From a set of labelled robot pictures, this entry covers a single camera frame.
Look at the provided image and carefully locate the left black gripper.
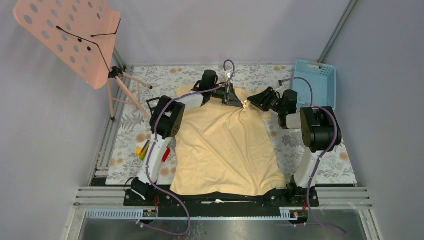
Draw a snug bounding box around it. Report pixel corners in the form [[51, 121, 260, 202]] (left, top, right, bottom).
[[209, 83, 243, 108]]

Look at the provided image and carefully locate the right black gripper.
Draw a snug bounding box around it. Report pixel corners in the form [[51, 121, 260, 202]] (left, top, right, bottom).
[[247, 86, 285, 115]]

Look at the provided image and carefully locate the yellow shirt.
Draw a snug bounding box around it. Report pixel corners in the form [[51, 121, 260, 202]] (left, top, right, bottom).
[[170, 99, 286, 196]]

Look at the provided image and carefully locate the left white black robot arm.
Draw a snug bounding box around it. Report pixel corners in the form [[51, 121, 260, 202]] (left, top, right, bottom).
[[131, 70, 243, 206]]

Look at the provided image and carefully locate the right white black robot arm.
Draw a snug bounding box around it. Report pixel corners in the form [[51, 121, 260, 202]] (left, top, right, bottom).
[[247, 87, 342, 206]]

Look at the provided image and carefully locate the light blue plastic basket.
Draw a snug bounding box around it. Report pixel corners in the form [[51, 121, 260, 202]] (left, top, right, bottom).
[[291, 59, 337, 110]]

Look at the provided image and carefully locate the red box with white squares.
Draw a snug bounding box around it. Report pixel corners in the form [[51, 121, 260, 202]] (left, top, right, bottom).
[[161, 147, 171, 163]]

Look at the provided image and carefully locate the floral patterned table mat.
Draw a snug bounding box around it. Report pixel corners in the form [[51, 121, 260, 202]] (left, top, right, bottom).
[[97, 65, 357, 185]]

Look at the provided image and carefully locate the small multicolour block toy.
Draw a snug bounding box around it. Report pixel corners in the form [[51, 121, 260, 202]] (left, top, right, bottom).
[[135, 140, 150, 161]]

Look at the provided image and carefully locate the pink perforated music stand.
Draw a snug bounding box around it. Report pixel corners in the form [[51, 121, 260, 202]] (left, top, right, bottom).
[[13, 0, 151, 119]]

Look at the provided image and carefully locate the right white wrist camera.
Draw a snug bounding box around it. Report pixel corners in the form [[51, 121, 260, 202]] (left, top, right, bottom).
[[276, 80, 291, 96]]

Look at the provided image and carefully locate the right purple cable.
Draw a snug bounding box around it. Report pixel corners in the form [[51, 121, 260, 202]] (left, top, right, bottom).
[[278, 77, 348, 237]]

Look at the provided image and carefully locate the grey slotted cable duct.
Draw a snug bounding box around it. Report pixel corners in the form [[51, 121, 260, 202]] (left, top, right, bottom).
[[85, 207, 298, 221]]

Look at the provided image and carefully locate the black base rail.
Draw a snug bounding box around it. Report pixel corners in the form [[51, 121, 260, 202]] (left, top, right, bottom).
[[123, 183, 320, 210]]

